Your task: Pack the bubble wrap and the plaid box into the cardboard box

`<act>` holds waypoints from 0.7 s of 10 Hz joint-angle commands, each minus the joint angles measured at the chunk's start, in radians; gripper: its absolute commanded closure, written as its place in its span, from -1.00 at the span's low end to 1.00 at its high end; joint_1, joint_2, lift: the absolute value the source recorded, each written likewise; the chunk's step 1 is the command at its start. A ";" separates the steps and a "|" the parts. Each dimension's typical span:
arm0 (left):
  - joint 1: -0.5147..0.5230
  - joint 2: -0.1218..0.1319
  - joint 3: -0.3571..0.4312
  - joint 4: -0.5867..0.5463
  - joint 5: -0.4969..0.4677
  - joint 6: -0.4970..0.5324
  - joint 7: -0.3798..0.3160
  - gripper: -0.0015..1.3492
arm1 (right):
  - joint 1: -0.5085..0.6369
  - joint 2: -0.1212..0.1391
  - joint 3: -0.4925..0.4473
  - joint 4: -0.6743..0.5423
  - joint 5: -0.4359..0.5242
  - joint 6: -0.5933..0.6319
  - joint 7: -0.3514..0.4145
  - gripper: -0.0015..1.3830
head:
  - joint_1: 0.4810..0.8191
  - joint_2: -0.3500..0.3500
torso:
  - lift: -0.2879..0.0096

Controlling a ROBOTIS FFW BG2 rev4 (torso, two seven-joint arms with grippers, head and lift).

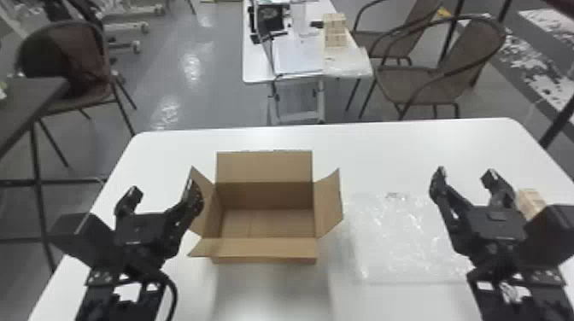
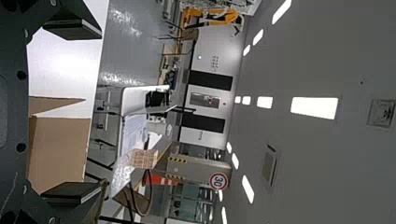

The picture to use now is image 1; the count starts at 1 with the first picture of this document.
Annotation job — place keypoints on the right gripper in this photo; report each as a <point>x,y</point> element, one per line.
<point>493,233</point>

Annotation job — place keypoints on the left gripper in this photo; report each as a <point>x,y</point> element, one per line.
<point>143,233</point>

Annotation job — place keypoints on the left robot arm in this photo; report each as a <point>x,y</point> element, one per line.
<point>101,296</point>

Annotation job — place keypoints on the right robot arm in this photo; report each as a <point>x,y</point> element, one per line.
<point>529,300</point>

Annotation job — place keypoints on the clear bubble wrap sheet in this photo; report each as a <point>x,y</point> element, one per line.
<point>399,237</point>

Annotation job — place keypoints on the cardboard box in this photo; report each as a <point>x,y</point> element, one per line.
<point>264,201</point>

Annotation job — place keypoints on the brown chair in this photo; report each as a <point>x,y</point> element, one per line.
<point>448,71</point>
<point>381,40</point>

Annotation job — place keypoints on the white side table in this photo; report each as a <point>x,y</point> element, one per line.
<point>258,67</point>

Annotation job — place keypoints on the black chair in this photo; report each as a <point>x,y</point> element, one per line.
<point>63,58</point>

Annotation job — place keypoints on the white paper sheet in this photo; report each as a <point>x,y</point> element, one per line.
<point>298,56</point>

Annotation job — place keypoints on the black device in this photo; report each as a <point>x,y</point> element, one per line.
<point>269,18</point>

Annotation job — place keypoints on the beige wooden block stack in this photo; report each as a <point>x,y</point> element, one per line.
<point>335,29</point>

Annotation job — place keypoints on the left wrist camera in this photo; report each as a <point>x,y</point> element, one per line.
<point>87,239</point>

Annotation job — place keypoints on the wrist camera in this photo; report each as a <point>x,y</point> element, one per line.
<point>87,239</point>
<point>551,235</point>

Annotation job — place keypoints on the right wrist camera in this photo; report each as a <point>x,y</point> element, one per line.
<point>551,235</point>

